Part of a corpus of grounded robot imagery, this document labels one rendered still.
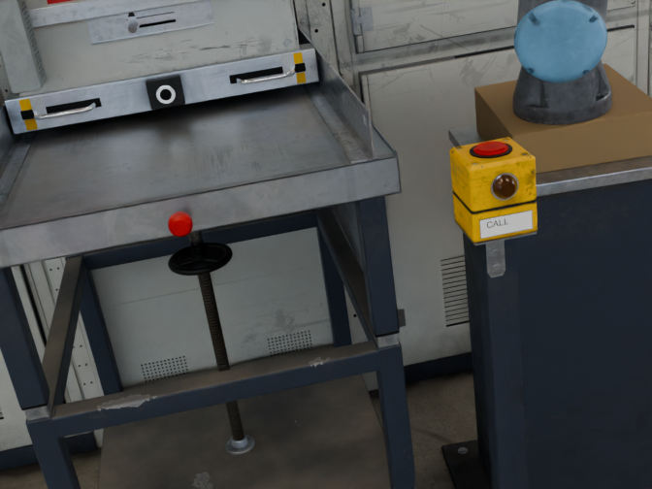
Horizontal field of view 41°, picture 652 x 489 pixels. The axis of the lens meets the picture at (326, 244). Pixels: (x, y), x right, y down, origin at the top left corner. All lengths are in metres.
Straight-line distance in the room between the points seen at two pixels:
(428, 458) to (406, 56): 0.87
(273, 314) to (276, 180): 0.89
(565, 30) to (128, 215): 0.62
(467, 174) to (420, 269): 1.06
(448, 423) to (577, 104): 0.95
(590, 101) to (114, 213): 0.71
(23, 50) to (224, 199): 0.44
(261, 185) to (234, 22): 0.44
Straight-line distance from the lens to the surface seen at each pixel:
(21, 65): 1.48
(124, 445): 1.91
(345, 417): 1.84
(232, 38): 1.57
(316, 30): 1.86
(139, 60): 1.57
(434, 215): 2.01
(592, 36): 1.20
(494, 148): 1.04
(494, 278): 1.10
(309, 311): 2.06
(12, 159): 1.52
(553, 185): 1.35
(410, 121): 1.92
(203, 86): 1.57
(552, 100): 1.37
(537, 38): 1.20
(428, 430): 2.07
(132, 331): 2.06
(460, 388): 2.19
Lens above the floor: 1.26
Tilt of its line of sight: 25 degrees down
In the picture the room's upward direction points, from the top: 8 degrees counter-clockwise
